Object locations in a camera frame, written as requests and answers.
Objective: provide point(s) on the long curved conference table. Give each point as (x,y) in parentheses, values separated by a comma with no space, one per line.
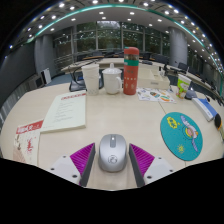
(110,61)

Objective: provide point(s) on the white lidded mug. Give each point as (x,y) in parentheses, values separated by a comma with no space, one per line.
(111,81)

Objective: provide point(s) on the round teal cartoon mouse pad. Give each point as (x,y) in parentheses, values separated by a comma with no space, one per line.
(180,135)

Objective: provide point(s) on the white floor appliance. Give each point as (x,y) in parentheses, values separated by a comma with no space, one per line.
(46,76)

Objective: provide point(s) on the black gooseneck desk microphone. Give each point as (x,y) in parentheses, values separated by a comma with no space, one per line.
(190,95)
(76,86)

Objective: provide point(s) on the white cardboard box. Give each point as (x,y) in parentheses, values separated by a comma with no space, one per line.
(151,80)

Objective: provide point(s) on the silver computer mouse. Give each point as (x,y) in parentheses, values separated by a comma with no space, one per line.
(112,155)

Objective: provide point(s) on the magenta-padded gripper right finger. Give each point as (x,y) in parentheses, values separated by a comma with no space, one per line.
(142,160)

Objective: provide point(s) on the group of dark office chairs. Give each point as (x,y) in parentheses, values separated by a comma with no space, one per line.
(163,59)

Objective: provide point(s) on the blue and white book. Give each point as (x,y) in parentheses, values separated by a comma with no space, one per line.
(205,108)

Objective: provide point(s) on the red and white magazine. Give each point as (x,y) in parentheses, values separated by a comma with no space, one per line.
(28,141)

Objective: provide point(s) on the cream booklet with red header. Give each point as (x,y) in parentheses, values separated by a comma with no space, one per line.
(66,111)

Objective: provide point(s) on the colourful sticker sheet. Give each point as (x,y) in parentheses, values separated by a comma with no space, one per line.
(155,95)

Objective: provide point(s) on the group of ceiling lights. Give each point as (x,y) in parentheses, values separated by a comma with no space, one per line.
(101,13)

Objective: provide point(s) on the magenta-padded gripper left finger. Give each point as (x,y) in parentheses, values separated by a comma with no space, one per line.
(81,159)

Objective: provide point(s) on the red bottle with green band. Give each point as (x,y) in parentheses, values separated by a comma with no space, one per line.
(131,71)

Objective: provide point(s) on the green and white paper cup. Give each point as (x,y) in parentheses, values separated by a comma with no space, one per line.
(182,86)

